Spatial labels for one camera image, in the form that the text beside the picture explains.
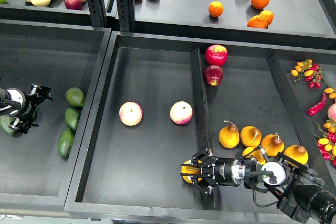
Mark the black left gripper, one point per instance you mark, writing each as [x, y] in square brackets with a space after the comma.
[21, 107]

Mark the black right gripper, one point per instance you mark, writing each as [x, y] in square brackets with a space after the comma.
[226, 171]

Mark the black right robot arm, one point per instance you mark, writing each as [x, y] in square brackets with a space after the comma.
[299, 190]

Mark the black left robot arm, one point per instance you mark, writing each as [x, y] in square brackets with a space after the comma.
[18, 108]

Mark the central yellow pear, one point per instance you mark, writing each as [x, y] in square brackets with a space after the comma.
[272, 144]

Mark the black left tray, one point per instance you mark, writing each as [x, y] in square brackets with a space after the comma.
[35, 179]

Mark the black tray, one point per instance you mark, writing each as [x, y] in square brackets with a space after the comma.
[35, 179]
[133, 172]

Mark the black middle tray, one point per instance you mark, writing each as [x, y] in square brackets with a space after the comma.
[133, 172]

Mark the left pink peach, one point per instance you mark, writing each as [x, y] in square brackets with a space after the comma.
[130, 113]

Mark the dark red apple on shelf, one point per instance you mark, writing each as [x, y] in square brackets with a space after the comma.
[73, 4]

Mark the bright red apple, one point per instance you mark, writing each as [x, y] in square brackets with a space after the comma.
[216, 55]

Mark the red chili pepper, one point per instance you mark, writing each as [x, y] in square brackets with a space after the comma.
[317, 107]

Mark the lower cherry tomato bunch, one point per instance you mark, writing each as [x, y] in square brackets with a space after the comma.
[326, 140]

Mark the cherry tomato bunch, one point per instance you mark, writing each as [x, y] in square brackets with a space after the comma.
[326, 140]
[311, 72]

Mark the pink peach at right edge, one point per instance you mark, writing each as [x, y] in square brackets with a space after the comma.
[331, 113]

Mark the upper cherry tomato bunch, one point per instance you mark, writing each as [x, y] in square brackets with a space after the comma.
[311, 72]

